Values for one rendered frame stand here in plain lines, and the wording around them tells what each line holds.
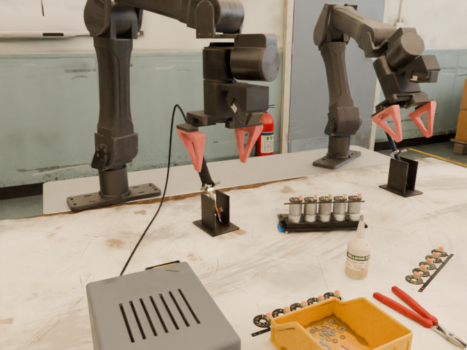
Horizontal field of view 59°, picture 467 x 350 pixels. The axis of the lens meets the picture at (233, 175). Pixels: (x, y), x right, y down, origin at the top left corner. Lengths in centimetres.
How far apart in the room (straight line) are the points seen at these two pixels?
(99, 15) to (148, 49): 247
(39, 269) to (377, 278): 52
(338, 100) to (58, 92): 237
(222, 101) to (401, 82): 47
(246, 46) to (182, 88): 273
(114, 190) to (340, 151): 65
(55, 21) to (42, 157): 95
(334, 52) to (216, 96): 65
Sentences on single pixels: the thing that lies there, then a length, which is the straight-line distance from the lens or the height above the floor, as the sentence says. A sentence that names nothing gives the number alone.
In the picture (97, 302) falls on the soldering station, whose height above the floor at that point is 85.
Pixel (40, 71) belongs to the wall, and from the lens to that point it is 323.
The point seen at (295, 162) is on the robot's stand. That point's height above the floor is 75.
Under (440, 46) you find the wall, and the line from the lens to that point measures 493.
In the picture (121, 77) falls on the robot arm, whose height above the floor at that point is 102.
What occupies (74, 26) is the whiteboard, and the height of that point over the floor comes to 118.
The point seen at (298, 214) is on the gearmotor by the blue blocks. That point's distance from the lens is 78.
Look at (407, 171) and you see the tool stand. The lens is 103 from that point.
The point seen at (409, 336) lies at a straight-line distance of 49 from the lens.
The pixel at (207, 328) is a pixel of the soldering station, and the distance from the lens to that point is 40.
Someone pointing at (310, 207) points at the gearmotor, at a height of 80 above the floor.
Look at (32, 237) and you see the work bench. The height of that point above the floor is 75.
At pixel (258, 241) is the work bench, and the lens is 76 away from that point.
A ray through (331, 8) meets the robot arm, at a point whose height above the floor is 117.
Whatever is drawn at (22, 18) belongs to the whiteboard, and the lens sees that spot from 320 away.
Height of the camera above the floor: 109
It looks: 18 degrees down
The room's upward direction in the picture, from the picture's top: straight up
